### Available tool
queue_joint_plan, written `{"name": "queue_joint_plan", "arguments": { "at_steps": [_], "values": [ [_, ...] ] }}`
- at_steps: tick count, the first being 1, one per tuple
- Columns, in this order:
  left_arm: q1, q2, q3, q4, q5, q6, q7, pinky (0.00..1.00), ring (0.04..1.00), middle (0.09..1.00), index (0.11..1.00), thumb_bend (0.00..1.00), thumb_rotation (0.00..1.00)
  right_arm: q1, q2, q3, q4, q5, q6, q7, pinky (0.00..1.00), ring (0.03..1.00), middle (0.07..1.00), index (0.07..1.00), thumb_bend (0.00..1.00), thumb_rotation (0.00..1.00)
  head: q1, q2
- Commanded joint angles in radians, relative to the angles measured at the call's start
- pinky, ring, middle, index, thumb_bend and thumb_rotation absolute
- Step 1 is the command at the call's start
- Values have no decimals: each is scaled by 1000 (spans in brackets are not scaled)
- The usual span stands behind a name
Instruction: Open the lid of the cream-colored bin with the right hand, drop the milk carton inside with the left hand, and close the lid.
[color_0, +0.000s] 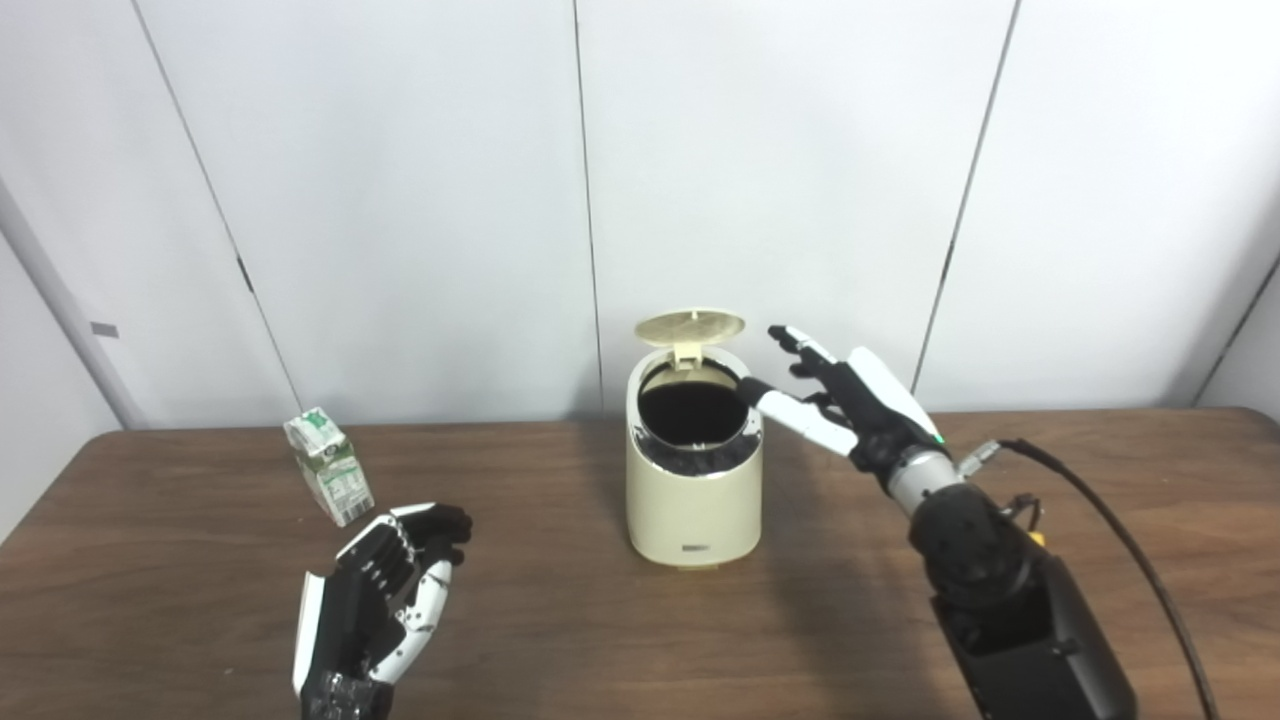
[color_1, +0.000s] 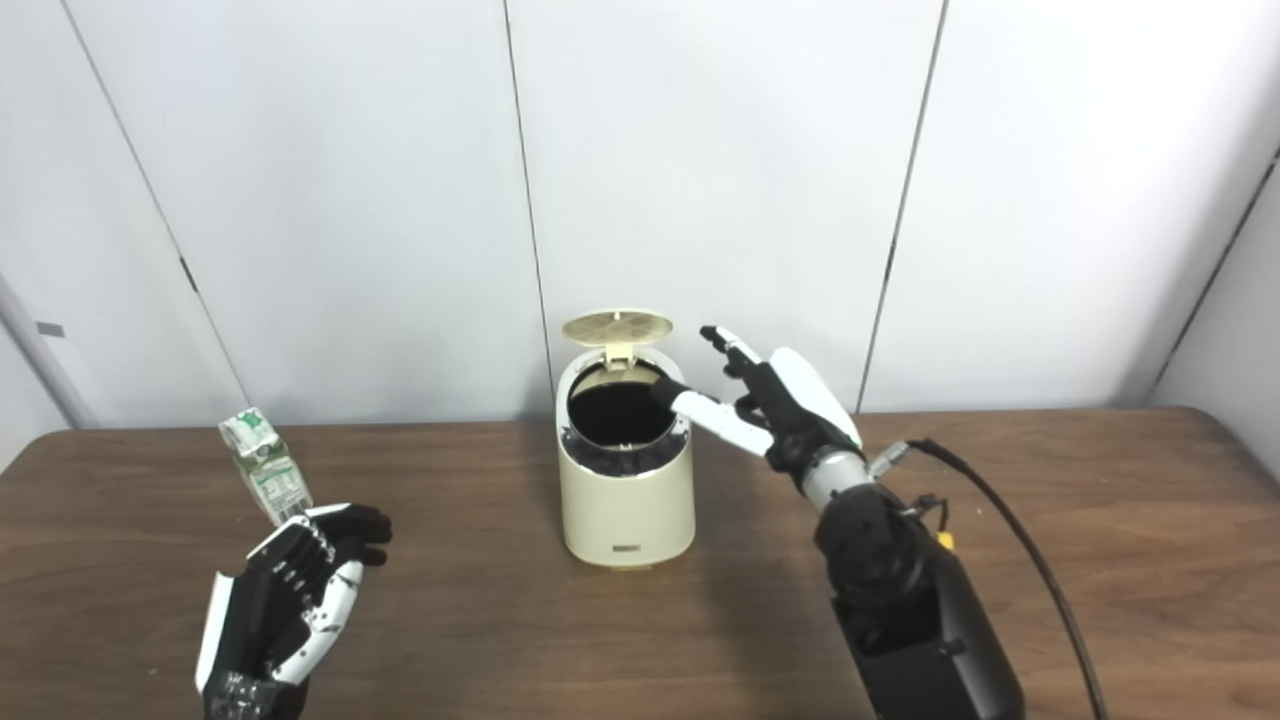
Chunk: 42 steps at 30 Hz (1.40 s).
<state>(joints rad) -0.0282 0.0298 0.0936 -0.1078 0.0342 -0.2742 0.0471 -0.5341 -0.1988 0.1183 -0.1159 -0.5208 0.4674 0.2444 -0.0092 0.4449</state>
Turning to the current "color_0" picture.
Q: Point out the cream-colored cylindrical bin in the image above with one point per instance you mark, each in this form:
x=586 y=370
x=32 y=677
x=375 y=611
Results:
x=690 y=510

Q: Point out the cream round bin lid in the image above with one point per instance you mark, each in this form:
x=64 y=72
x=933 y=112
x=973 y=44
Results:
x=690 y=326

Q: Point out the small gray wall tag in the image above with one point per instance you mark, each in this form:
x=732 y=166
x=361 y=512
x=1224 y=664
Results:
x=104 y=330

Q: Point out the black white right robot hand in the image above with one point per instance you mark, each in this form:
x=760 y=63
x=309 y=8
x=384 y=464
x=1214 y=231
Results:
x=870 y=410

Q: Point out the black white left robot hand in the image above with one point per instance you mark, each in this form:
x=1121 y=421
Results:
x=350 y=610

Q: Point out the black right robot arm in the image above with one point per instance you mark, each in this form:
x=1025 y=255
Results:
x=1010 y=610

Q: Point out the green white milk carton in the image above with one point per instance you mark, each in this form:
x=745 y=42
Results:
x=333 y=470

